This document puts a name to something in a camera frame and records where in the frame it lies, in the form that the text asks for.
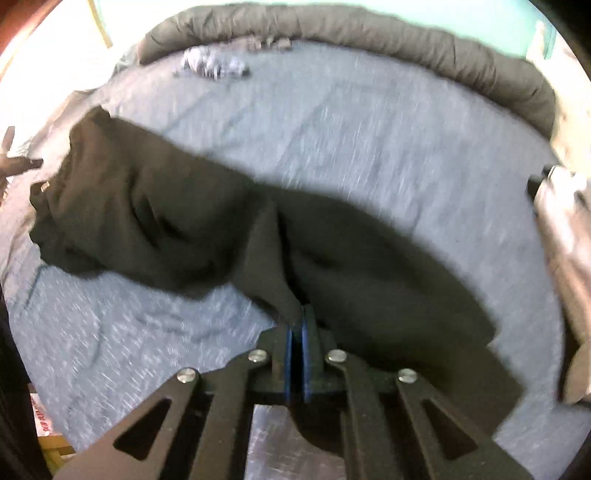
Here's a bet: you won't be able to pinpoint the light grey crumpled cloth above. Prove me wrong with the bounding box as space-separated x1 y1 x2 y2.
173 46 252 83

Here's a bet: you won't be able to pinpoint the wooden bedside cabinet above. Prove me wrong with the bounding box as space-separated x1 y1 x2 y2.
37 431 77 474

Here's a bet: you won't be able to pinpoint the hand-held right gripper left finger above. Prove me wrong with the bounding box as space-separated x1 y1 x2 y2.
53 323 296 480

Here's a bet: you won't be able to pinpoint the yellow window frame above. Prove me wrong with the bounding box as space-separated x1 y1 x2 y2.
88 0 114 49

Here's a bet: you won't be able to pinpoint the grey rolled duvet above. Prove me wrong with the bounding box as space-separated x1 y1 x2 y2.
136 4 557 139

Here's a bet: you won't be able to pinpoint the stack of folded clothes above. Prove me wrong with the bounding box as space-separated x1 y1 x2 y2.
526 164 591 404

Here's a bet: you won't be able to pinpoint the blue-grey bed sheet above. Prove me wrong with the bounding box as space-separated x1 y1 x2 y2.
0 39 571 480

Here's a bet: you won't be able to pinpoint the black pants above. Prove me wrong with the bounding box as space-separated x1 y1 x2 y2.
28 105 525 437

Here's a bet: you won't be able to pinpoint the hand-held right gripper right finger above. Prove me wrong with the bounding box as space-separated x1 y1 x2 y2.
300 305 536 480

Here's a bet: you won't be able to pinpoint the cream headboard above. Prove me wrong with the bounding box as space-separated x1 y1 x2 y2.
529 21 591 174

